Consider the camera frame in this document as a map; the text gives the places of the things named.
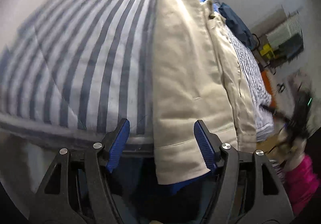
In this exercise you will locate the striped blue white bed quilt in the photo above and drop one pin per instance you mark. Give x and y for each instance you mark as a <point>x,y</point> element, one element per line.
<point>76,65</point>

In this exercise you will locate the dark hanging clothes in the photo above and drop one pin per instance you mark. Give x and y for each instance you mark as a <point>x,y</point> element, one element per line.
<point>289,50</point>

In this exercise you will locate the beige and blue KEBER jacket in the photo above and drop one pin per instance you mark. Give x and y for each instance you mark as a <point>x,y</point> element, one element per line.
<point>196,76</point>

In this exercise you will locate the pink garment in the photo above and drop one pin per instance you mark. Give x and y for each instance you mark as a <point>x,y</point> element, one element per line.
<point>301,184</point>

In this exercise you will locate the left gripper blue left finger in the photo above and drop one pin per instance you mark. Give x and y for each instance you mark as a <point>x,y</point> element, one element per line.
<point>114,144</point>

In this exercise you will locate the orange stool with cushion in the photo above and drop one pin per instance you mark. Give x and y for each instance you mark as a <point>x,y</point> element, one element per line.
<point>268,87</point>

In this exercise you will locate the yellow box on rack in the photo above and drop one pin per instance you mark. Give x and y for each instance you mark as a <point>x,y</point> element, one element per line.
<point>267,52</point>

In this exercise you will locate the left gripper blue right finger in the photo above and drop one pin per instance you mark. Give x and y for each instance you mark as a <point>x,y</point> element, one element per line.
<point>209,145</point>

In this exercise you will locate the dark blue fleece garment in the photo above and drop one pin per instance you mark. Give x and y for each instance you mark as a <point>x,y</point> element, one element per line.
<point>237,26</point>

